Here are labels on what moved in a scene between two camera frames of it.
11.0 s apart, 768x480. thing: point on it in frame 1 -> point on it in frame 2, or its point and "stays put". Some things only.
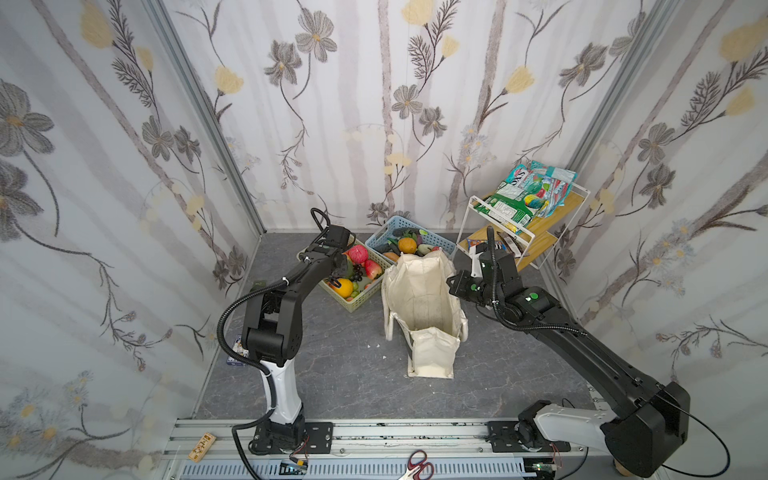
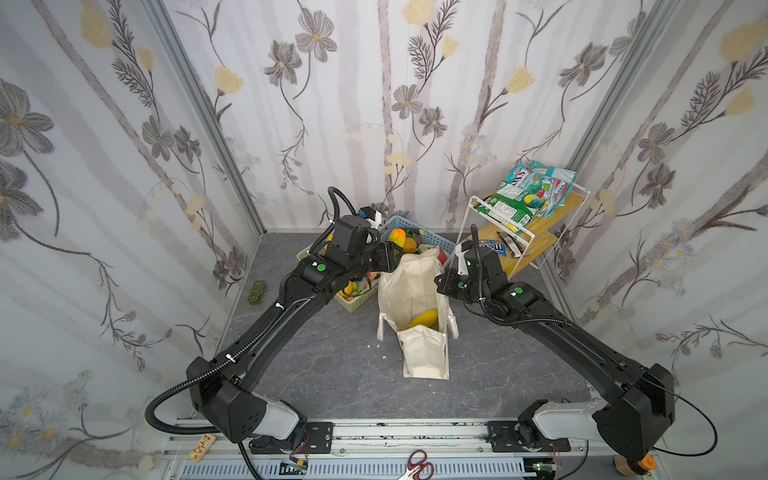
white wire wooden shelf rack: x=528 y=244 stays put
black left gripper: x=339 y=238 -> x=387 y=257
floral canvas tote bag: x=416 y=292 stays put
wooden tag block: x=202 y=447 stays put
